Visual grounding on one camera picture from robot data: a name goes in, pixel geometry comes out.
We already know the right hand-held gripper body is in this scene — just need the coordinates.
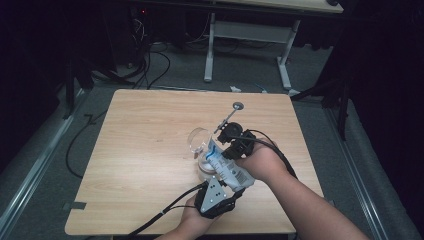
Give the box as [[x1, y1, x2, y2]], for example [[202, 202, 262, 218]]
[[214, 102, 257, 160]]

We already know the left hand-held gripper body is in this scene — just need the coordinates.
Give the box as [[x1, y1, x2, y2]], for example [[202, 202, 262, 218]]
[[194, 175, 241, 219]]

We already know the blue white pouch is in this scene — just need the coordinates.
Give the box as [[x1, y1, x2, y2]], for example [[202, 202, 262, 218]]
[[203, 138, 256, 193]]

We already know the clear glass jar with lid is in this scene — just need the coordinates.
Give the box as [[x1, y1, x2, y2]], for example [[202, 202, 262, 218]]
[[187, 127, 221, 183]]

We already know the person's right hand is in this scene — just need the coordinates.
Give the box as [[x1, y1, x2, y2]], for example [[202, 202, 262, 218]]
[[235, 139, 289, 183]]

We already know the person's left hand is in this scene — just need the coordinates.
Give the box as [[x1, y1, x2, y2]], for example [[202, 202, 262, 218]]
[[179, 196, 214, 234]]

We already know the black tripod stand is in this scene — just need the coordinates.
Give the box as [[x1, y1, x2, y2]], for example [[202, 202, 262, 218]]
[[289, 76, 352, 141]]

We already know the white-framed desk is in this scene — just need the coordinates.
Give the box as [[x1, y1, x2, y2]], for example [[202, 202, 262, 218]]
[[203, 0, 344, 92]]

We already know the black computer with red light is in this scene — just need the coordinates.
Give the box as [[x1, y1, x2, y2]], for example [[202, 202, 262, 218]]
[[109, 6, 151, 68]]

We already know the black metal stand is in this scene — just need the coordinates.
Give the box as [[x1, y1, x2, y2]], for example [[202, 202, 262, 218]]
[[62, 56, 95, 120]]

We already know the right hand-held gripper black cable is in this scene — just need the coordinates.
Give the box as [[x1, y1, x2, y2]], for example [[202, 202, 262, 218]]
[[233, 129, 299, 181]]

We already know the hand-held gripper black cable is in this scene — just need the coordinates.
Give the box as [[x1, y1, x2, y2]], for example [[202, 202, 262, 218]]
[[126, 181, 209, 238], [233, 129, 299, 181]]

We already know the left hand-held gripper black cable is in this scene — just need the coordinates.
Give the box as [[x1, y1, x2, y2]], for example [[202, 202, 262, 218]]
[[126, 181, 209, 238]]

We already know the metal floor rail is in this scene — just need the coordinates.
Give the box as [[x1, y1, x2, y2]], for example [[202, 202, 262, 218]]
[[324, 106, 389, 240], [0, 88, 88, 231]]

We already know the bundle of black floor cables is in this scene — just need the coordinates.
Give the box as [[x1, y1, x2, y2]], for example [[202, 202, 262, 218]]
[[89, 16, 172, 90]]

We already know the thin black floor cable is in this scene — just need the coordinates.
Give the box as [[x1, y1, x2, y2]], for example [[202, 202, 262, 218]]
[[65, 109, 109, 179]]

